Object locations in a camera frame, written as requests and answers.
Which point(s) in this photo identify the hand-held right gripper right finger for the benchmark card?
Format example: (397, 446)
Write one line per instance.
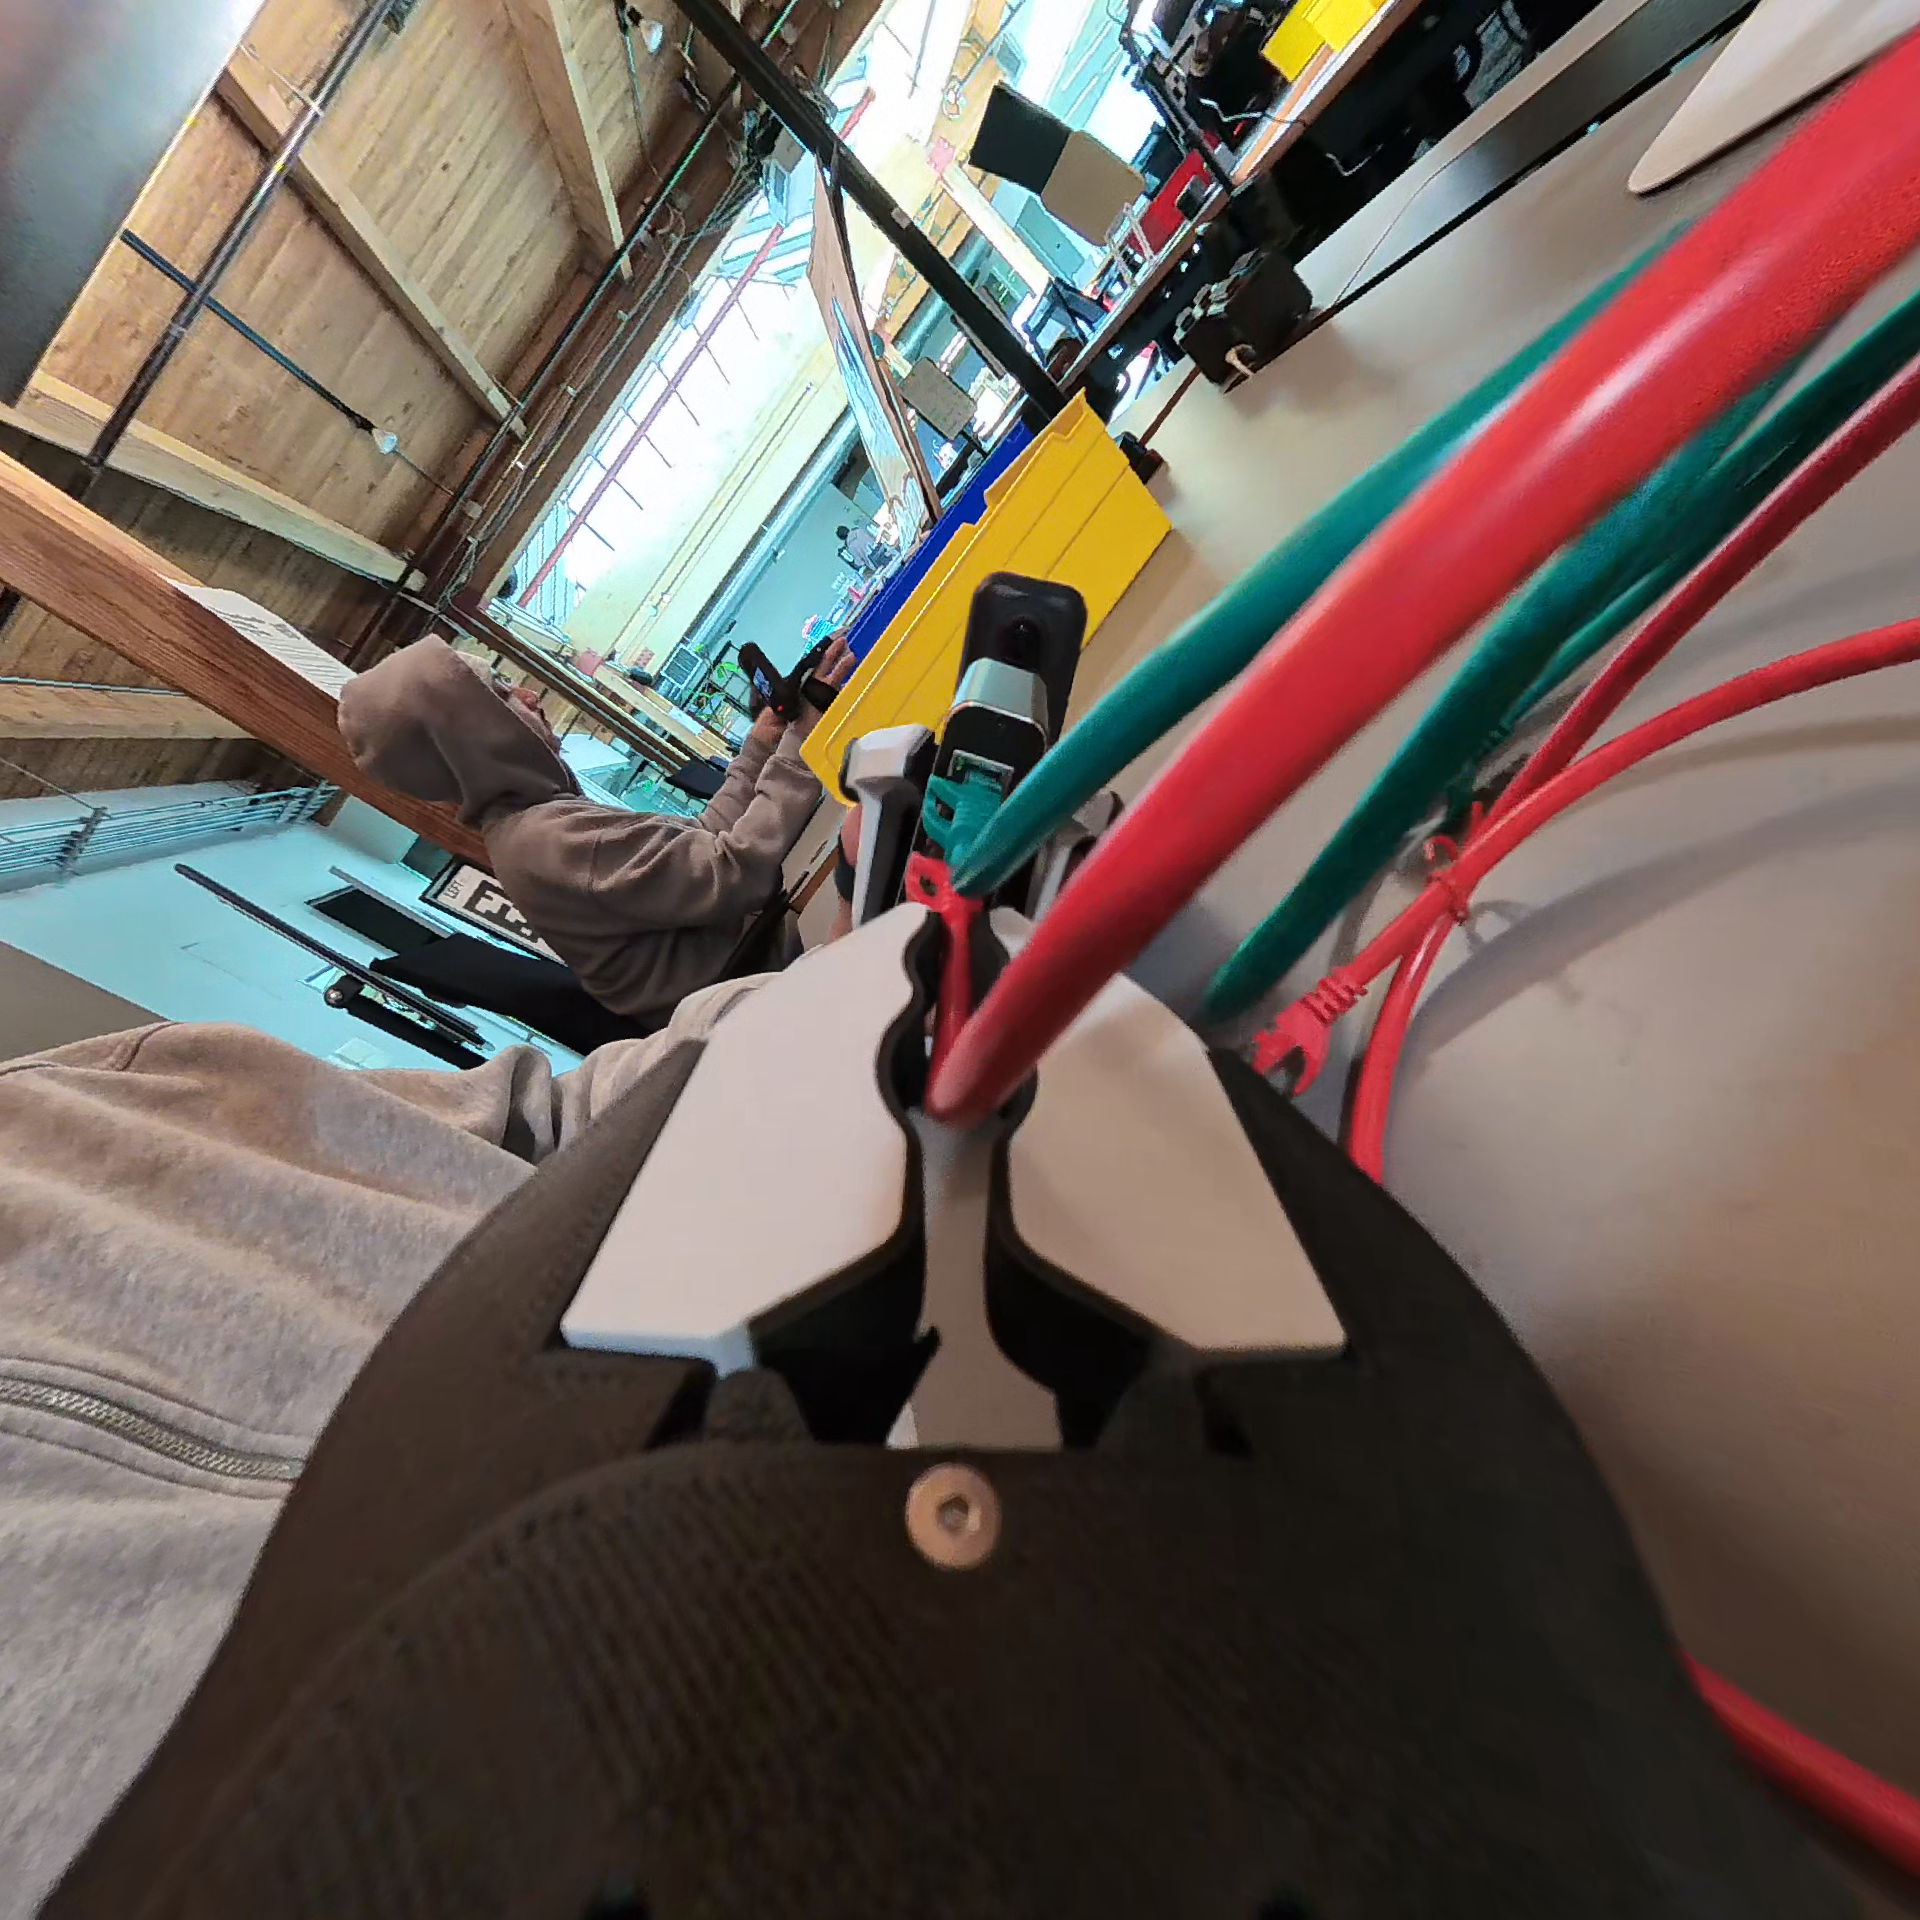
(1184, 1201)

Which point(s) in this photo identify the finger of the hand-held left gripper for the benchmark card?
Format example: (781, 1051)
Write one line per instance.
(887, 810)
(1077, 862)

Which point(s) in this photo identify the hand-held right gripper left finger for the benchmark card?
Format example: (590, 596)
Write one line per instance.
(751, 1171)

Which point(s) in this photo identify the yellow plastic bin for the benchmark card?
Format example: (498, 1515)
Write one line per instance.
(1021, 586)

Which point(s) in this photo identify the blue plastic bin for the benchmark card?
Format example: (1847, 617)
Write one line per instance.
(930, 556)

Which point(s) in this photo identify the black framed poster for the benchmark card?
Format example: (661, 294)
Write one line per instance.
(487, 909)

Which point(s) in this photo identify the black pole clamp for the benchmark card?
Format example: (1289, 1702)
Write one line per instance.
(1245, 316)

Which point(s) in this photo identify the black disc lamp pole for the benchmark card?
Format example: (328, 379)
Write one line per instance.
(869, 195)

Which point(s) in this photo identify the person's grey sweatshirt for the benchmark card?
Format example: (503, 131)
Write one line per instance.
(224, 1276)

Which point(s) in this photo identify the wooden beam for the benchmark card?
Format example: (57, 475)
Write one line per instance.
(119, 599)

